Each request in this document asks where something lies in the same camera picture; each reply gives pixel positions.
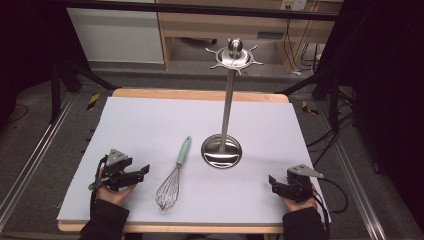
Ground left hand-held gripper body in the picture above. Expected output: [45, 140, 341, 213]
[98, 148, 134, 193]

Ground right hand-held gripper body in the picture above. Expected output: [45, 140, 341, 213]
[285, 163, 325, 203]

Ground whisk with mint green handle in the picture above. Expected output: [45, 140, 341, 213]
[155, 135, 193, 212]

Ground steel utensil stand with hooks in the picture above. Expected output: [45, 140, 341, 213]
[200, 37, 265, 170]

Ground person's right hand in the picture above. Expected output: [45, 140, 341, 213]
[279, 185, 318, 213]

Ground person's left hand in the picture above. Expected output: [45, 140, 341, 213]
[95, 181, 138, 206]

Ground white table mat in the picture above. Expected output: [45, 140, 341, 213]
[56, 96, 332, 225]

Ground yellow black striped floor marker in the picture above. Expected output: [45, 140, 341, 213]
[86, 92, 101, 111]
[301, 100, 320, 116]

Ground black tripod stand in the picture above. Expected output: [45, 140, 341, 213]
[49, 58, 122, 125]
[274, 64, 356, 132]

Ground dark curtain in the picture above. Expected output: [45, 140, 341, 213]
[314, 0, 424, 231]
[0, 0, 91, 131]

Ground white cabinet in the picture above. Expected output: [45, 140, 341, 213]
[66, 7, 166, 65]

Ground wooden desk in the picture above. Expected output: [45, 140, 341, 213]
[155, 0, 345, 74]

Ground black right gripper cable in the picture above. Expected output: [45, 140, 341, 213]
[312, 177, 350, 214]

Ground black floor cables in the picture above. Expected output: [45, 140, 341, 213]
[305, 111, 359, 168]

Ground metal floor rail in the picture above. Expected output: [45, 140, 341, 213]
[318, 99, 389, 240]
[0, 94, 77, 232]

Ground black cables under desk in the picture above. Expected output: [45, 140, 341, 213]
[282, 18, 323, 74]

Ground black horizontal frame bar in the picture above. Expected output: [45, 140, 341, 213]
[59, 0, 338, 22]

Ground white wall socket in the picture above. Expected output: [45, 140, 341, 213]
[279, 0, 307, 11]

